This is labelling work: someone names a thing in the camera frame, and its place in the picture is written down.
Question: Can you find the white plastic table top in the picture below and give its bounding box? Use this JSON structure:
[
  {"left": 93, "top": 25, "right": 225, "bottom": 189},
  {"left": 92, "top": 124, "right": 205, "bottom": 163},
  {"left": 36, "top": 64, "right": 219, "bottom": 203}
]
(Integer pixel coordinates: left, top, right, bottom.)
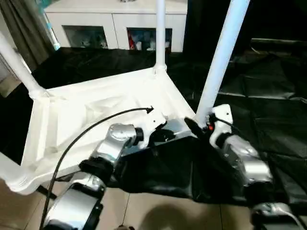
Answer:
[{"left": 4, "top": 67, "right": 200, "bottom": 196}]

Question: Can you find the black work surface mat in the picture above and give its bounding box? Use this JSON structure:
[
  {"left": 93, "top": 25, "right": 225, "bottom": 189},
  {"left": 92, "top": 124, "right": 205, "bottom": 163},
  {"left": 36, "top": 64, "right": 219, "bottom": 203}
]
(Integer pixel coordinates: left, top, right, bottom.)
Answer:
[{"left": 0, "top": 46, "right": 307, "bottom": 208}]

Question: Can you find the white glass door cabinet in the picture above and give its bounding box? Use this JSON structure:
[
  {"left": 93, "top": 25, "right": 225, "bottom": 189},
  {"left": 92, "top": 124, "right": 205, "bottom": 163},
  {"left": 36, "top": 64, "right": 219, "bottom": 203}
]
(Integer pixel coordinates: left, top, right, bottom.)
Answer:
[{"left": 44, "top": 0, "right": 188, "bottom": 53}]

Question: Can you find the white teal patterned roll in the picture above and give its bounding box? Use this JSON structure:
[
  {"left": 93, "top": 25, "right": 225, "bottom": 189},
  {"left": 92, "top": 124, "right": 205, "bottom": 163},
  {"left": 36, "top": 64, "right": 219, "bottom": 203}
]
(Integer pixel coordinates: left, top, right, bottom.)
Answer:
[{"left": 40, "top": 0, "right": 61, "bottom": 51}]

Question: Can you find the grey curtain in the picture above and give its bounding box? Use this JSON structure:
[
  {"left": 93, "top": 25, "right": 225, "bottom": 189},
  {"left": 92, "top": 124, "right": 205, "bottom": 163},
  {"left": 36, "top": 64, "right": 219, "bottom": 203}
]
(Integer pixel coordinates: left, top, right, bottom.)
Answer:
[{"left": 0, "top": 0, "right": 57, "bottom": 72}]

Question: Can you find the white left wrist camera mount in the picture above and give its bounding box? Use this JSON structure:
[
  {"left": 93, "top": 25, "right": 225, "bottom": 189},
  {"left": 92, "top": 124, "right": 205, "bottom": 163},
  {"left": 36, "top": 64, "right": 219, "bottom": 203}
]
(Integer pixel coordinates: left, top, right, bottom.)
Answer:
[{"left": 138, "top": 107, "right": 168, "bottom": 150}]

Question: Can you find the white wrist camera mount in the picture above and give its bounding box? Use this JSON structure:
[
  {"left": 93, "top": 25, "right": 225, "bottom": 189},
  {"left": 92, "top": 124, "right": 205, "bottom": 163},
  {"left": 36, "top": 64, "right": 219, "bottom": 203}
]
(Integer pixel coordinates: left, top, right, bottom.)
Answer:
[
  {"left": 138, "top": 107, "right": 168, "bottom": 150},
  {"left": 208, "top": 104, "right": 234, "bottom": 147}
]

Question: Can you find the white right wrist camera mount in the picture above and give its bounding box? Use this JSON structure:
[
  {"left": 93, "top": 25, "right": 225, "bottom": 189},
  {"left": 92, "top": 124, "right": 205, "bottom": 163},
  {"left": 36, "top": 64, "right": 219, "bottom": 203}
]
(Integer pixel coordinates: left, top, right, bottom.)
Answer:
[{"left": 208, "top": 104, "right": 234, "bottom": 147}]

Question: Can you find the black left wrist camera cable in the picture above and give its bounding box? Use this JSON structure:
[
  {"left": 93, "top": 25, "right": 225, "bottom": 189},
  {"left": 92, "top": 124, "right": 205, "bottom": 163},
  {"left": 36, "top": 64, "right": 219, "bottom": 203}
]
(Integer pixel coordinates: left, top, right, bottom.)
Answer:
[{"left": 39, "top": 105, "right": 154, "bottom": 228}]

